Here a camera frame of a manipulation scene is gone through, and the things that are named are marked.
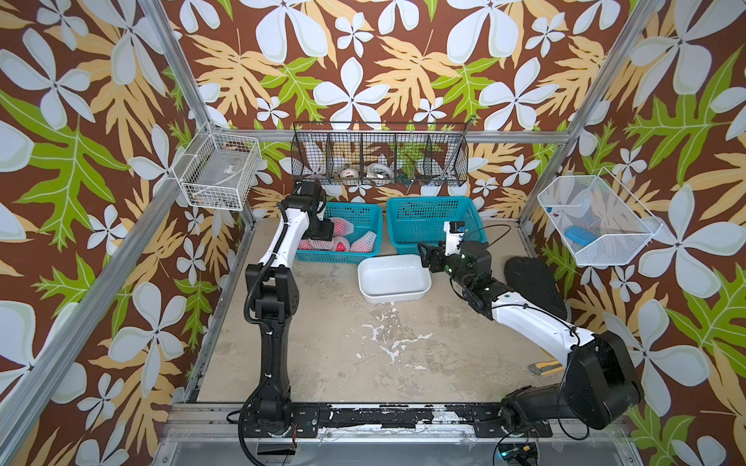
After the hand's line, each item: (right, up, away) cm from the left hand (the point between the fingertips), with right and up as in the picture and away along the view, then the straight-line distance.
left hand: (323, 231), depth 98 cm
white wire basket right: (+83, +1, -16) cm, 84 cm away
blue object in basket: (+75, -3, -18) cm, 78 cm away
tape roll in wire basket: (+9, +19, -2) cm, 21 cm away
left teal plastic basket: (+14, +6, +17) cm, 23 cm away
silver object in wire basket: (+19, +21, +1) cm, 29 cm away
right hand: (+33, -4, -15) cm, 36 cm away
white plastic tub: (+21, -17, +3) cm, 27 cm away
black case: (+71, -17, -3) cm, 73 cm away
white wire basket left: (-30, +17, -12) cm, 37 cm away
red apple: (+5, +2, +13) cm, 14 cm away
